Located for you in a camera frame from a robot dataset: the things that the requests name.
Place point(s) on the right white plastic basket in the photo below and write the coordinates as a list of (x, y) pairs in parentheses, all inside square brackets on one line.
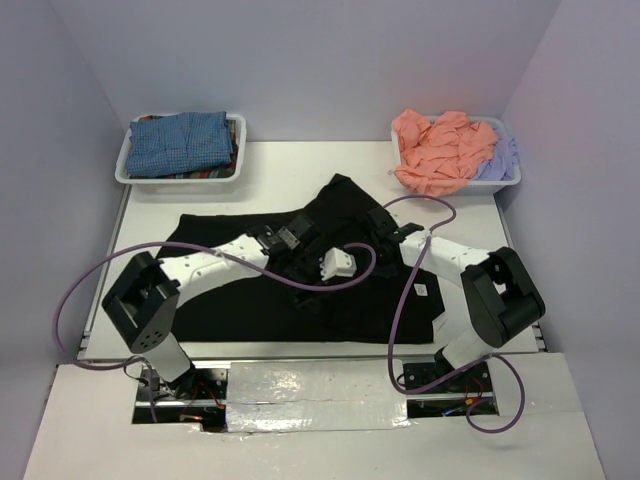
[(473, 187)]

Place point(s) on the lavender shirt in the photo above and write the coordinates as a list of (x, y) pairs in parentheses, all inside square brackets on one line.
[(501, 167)]

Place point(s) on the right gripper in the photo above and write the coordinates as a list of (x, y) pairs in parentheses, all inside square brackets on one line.
[(384, 271)]

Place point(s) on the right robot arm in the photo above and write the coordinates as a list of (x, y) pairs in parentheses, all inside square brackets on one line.
[(501, 298)]

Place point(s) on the silver foil tape cover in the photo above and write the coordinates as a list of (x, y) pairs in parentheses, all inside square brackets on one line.
[(305, 396)]

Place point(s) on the white plastic basket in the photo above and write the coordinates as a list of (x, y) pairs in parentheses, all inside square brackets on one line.
[(473, 187), (190, 150)]

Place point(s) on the black long sleeve shirt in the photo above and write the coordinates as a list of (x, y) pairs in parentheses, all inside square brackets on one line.
[(260, 309)]

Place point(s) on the left white plastic basket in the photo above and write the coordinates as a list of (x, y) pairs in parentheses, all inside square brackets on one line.
[(190, 150)]

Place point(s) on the orange pink shirt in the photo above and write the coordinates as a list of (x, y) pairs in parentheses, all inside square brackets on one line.
[(440, 157)]

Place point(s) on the blue checkered folded shirt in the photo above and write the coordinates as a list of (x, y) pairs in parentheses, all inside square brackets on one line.
[(175, 145)]

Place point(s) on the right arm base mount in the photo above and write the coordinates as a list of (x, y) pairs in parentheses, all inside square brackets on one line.
[(451, 398)]

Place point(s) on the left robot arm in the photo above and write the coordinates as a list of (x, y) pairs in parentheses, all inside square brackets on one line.
[(143, 300)]

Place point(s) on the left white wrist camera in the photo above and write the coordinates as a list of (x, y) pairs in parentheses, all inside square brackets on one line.
[(337, 263)]

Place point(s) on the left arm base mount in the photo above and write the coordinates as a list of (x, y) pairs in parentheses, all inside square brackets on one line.
[(202, 403)]

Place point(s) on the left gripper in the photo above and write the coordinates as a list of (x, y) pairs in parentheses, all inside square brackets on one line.
[(317, 274)]

